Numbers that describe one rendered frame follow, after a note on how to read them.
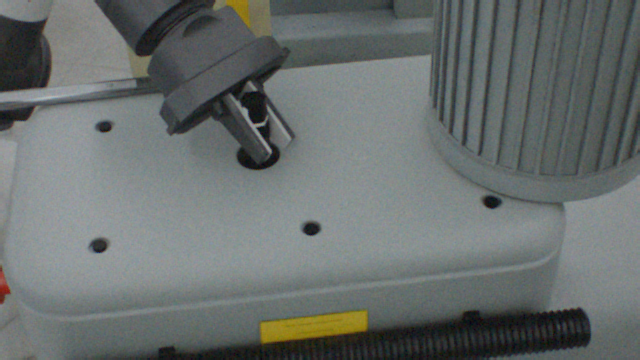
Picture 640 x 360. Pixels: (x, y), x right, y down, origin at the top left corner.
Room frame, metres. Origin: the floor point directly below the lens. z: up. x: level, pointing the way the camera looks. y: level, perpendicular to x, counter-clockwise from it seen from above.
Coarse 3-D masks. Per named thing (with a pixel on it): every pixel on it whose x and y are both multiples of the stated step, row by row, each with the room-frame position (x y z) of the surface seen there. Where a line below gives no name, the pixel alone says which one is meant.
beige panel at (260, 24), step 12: (228, 0) 2.34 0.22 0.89; (240, 0) 2.35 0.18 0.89; (252, 0) 2.35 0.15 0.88; (264, 0) 2.35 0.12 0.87; (240, 12) 2.34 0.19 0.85; (252, 12) 2.35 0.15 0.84; (264, 12) 2.35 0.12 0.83; (252, 24) 2.35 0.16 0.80; (264, 24) 2.35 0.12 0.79; (132, 60) 2.32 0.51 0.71; (144, 60) 2.32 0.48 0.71; (132, 72) 2.32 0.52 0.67; (144, 72) 2.32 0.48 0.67
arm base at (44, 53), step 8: (40, 40) 1.02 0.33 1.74; (48, 40) 1.03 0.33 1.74; (40, 48) 1.01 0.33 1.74; (48, 48) 1.02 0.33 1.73; (40, 56) 1.00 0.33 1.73; (48, 56) 1.01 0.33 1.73; (40, 64) 1.00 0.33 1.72; (48, 64) 1.00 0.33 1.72; (40, 72) 0.99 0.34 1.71; (48, 72) 1.00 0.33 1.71; (40, 80) 0.99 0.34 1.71; (48, 80) 0.99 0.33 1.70; (32, 88) 0.99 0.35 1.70; (0, 112) 0.97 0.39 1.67; (8, 112) 0.97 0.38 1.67; (16, 112) 0.98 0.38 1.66; (24, 112) 0.98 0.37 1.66; (16, 120) 0.98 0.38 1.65; (24, 120) 0.99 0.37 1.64
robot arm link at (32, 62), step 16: (0, 16) 0.97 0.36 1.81; (0, 32) 0.97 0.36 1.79; (16, 32) 0.97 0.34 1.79; (32, 32) 0.99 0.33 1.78; (0, 48) 0.97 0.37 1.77; (16, 48) 0.97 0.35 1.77; (32, 48) 0.99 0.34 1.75; (0, 64) 0.97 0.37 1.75; (16, 64) 0.98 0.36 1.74; (32, 64) 0.99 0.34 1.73; (0, 80) 0.96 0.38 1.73; (16, 80) 0.97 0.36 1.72; (32, 80) 0.98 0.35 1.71
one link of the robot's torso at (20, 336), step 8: (16, 320) 1.10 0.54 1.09; (8, 328) 1.09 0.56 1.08; (16, 328) 1.09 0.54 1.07; (24, 328) 1.10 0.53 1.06; (0, 336) 1.08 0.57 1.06; (8, 336) 1.09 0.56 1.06; (16, 336) 1.09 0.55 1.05; (24, 336) 1.09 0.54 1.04; (0, 344) 1.08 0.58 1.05; (8, 344) 1.08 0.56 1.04; (16, 344) 1.08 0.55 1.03; (24, 344) 1.09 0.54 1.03; (0, 352) 1.07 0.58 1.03; (8, 352) 1.08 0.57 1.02; (16, 352) 1.08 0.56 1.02; (24, 352) 1.09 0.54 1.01; (32, 352) 1.09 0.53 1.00
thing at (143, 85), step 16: (112, 80) 0.74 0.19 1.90; (128, 80) 0.74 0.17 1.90; (144, 80) 0.74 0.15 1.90; (0, 96) 0.72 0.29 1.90; (16, 96) 0.72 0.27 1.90; (32, 96) 0.72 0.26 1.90; (48, 96) 0.72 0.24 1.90; (64, 96) 0.72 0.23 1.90; (80, 96) 0.72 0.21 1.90; (96, 96) 0.72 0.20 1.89; (112, 96) 0.72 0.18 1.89
